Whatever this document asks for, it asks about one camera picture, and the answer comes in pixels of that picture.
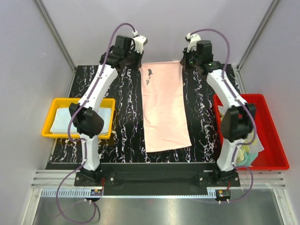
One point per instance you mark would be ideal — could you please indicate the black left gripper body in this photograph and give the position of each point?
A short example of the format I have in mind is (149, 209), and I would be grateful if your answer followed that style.
(133, 57)

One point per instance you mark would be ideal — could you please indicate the light blue towel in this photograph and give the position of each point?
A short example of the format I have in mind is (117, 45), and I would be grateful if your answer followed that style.
(62, 119)

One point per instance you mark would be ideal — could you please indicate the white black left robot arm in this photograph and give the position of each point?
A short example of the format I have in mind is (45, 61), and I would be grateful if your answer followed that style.
(85, 118)

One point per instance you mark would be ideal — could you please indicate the left connector box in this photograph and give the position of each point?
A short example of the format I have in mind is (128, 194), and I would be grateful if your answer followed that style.
(96, 192)

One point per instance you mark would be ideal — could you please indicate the connector box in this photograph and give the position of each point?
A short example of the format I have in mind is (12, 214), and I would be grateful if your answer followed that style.
(224, 193)
(96, 192)

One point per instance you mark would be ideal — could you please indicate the right connector box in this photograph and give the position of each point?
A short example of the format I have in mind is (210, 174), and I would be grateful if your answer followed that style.
(224, 193)

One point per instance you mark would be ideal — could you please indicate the pink towel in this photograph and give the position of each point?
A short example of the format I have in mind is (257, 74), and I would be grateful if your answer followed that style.
(164, 117)

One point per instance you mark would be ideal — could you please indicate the green yellow towel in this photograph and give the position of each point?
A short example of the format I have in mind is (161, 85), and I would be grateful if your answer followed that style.
(246, 154)

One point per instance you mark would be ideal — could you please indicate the red plastic tray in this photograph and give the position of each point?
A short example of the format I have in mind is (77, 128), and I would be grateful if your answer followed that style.
(269, 122)

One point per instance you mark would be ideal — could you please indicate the yellow plastic tray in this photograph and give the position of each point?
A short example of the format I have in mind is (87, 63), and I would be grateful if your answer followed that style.
(65, 103)

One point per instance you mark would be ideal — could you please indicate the grey towel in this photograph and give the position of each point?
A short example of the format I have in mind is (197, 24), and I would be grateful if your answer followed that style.
(222, 112)

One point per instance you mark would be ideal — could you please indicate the white cable duct strip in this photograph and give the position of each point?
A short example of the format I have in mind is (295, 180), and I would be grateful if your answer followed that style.
(134, 193)

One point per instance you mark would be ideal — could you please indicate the black mounting base plate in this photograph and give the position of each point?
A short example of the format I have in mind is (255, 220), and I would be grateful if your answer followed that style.
(173, 168)

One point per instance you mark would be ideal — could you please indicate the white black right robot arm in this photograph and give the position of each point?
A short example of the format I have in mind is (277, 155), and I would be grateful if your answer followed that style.
(219, 82)

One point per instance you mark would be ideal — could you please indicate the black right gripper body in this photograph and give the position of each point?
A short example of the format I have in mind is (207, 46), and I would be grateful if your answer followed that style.
(191, 60)

